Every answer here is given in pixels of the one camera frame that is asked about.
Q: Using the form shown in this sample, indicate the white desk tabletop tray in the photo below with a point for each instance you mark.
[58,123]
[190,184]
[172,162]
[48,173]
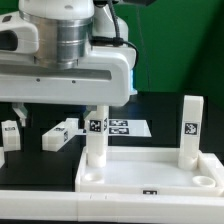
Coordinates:
[151,171]

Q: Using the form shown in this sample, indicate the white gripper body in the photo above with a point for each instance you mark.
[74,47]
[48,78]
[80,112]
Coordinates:
[53,61]

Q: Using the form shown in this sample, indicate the white front fence bar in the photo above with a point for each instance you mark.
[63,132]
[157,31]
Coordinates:
[71,206]

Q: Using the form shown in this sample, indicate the white marker sheet with tags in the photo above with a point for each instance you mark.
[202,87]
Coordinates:
[116,127]

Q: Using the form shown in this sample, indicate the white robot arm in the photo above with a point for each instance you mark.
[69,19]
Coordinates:
[107,28]

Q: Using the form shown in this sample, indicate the white left fence piece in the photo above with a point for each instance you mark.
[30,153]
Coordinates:
[2,158]

